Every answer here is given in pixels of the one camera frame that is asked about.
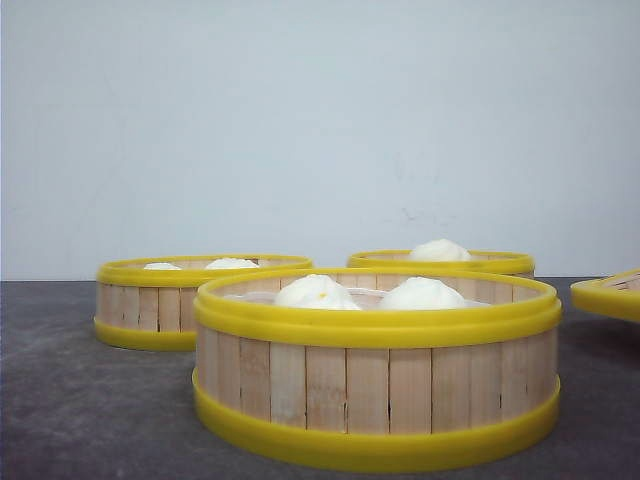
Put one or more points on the bamboo steamer basket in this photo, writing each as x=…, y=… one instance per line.
x=495, y=262
x=373, y=390
x=153, y=309

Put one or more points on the front right white bun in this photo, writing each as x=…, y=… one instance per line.
x=420, y=293

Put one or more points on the left basket right bun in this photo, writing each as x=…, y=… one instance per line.
x=228, y=263

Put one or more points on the yellow rimmed steamer lid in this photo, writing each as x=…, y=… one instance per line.
x=616, y=296

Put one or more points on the rear basket white bun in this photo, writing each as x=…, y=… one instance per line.
x=440, y=250

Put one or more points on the front left white bun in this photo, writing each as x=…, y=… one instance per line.
x=316, y=291

